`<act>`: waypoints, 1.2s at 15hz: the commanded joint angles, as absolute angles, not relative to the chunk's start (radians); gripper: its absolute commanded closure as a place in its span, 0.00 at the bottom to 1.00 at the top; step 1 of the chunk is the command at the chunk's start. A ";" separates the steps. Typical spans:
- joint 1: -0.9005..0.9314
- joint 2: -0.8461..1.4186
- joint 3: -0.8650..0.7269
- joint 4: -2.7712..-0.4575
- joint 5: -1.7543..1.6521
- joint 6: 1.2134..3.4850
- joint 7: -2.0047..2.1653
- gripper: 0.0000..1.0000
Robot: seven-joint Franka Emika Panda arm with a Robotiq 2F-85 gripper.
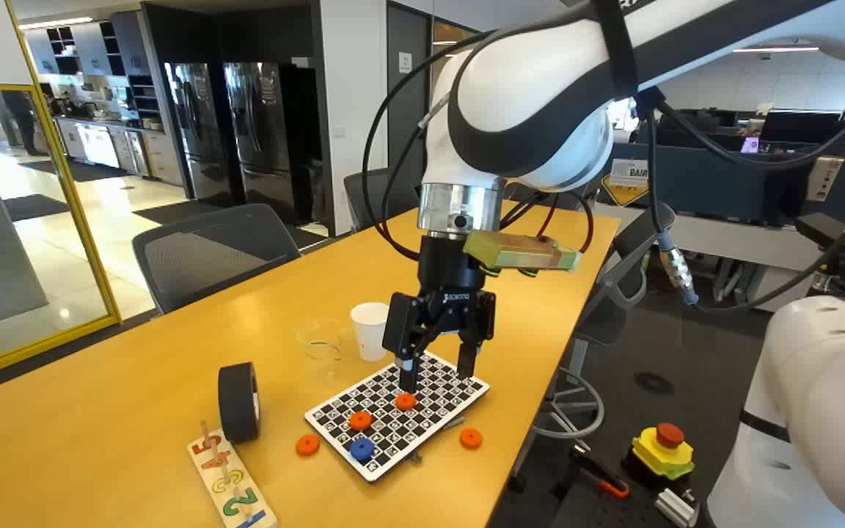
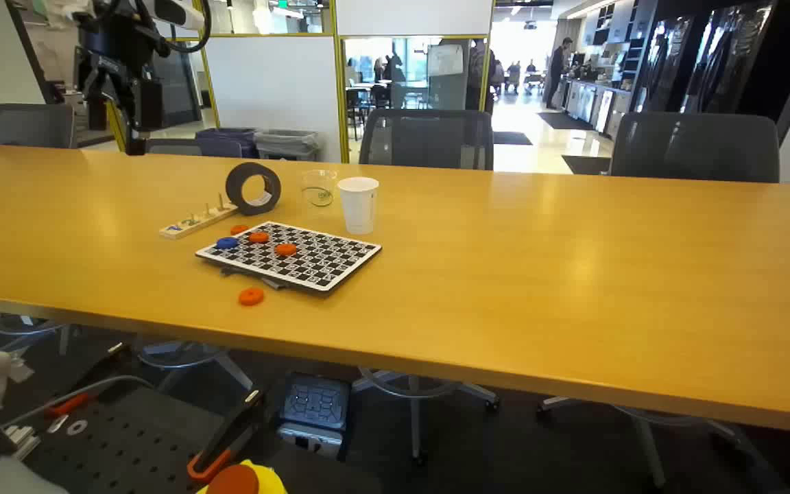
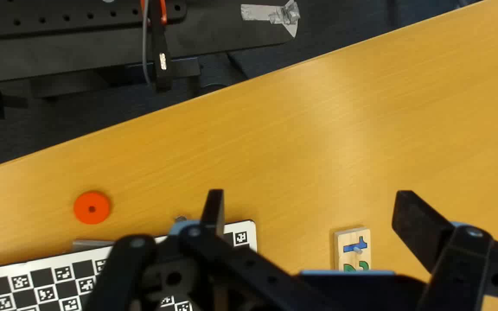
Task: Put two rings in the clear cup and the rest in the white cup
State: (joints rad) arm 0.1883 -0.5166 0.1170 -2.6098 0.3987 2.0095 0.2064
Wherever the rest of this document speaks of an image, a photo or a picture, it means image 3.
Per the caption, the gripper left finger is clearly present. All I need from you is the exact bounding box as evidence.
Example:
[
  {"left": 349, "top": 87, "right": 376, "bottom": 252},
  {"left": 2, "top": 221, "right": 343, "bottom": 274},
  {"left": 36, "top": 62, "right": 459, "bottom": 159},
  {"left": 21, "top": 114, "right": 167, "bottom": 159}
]
[{"left": 84, "top": 189, "right": 319, "bottom": 311}]

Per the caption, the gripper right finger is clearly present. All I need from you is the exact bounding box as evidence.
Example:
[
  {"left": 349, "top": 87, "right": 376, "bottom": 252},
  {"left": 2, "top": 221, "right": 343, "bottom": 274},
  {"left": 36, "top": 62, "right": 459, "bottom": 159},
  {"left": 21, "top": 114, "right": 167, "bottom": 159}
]
[{"left": 392, "top": 190, "right": 498, "bottom": 311}]

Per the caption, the wooden number puzzle board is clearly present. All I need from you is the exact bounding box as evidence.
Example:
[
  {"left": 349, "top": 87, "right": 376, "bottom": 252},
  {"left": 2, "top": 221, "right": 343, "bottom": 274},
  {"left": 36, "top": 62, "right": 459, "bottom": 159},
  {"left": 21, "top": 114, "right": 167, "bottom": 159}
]
[{"left": 334, "top": 227, "right": 372, "bottom": 273}]

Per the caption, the checkered calibration board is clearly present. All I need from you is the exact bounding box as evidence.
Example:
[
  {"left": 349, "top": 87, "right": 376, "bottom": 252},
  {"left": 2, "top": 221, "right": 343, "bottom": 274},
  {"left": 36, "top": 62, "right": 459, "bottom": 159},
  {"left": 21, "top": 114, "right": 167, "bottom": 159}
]
[{"left": 0, "top": 219, "right": 258, "bottom": 311}]

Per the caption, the grey tape piece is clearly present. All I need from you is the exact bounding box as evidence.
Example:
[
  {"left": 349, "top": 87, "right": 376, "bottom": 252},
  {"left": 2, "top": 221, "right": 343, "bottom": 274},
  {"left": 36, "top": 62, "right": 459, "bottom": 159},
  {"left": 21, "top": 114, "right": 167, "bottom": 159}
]
[{"left": 240, "top": 0, "right": 301, "bottom": 38}]

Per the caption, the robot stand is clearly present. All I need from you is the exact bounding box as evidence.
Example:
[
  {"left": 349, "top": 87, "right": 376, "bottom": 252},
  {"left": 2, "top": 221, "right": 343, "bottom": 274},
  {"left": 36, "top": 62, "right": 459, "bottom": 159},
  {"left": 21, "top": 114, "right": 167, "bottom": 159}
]
[{"left": 0, "top": 0, "right": 301, "bottom": 119}]

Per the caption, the orange ring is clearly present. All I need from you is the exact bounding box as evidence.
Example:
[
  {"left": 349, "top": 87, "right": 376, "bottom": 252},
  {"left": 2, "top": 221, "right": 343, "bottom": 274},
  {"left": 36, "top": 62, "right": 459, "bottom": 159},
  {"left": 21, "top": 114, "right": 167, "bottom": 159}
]
[{"left": 73, "top": 191, "right": 112, "bottom": 225}]

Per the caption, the grey cable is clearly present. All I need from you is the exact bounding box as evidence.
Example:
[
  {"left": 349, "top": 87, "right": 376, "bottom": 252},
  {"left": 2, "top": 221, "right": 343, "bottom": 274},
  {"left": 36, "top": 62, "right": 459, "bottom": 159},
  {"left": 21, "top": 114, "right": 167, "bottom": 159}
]
[{"left": 142, "top": 0, "right": 153, "bottom": 87}]

